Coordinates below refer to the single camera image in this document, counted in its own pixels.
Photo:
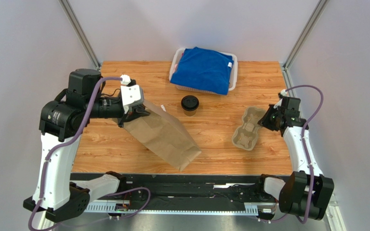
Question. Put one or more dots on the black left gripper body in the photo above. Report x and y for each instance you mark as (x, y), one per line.
(126, 116)

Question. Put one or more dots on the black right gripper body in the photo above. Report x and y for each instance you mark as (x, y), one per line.
(270, 117)

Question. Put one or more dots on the cardboard cup carrier tray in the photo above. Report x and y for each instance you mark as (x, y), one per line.
(246, 136)

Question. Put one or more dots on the brown paper bag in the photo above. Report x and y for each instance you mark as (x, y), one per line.
(165, 136)

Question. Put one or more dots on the brown paper coffee cup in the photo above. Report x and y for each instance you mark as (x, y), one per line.
(190, 113)

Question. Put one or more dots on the black plastic cup lid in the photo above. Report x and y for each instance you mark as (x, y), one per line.
(190, 103)

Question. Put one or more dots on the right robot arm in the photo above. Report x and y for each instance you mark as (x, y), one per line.
(307, 192)

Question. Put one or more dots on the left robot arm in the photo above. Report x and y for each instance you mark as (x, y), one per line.
(62, 122)

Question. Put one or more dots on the white plastic basket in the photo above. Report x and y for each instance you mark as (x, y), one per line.
(234, 73)

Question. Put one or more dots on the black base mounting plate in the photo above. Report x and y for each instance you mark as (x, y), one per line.
(170, 193)

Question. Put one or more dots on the blue folded cloth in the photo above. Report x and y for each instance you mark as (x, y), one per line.
(204, 69)

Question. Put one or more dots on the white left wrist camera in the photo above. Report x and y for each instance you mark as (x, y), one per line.
(131, 96)

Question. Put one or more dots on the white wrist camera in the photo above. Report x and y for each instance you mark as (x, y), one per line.
(283, 93)
(131, 96)

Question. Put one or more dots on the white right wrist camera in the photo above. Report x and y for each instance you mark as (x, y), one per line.
(283, 93)

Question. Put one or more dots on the aluminium frame rail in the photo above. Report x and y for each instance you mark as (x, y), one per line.
(105, 214)

